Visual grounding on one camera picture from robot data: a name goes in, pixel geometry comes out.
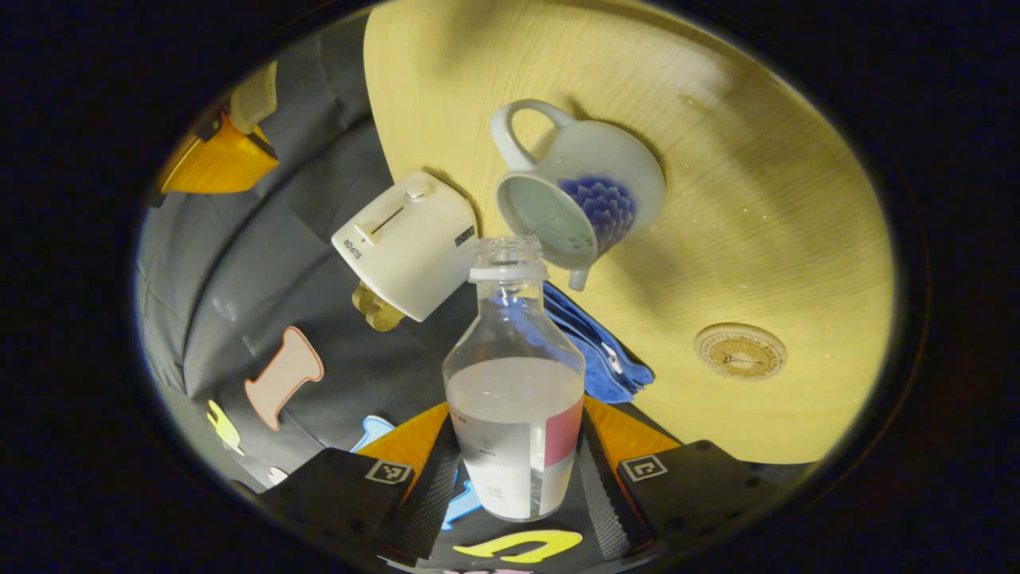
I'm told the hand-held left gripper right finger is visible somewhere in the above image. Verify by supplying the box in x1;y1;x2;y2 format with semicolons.
577;395;799;560

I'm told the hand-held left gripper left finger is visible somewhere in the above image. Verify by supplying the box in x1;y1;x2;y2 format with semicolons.
253;402;463;563

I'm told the clear plastic water bottle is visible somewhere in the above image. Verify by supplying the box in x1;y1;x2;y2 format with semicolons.
442;235;587;524

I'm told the round wooden coaster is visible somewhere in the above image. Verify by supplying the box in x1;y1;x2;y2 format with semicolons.
693;322;789;383

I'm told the white blue-patterned teacup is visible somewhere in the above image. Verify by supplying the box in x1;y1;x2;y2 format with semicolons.
489;99;667;293

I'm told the folded blue towel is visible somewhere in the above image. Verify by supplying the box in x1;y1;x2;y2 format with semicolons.
542;281;657;405

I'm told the white toaster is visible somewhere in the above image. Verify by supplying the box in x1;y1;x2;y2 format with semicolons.
331;170;480;324

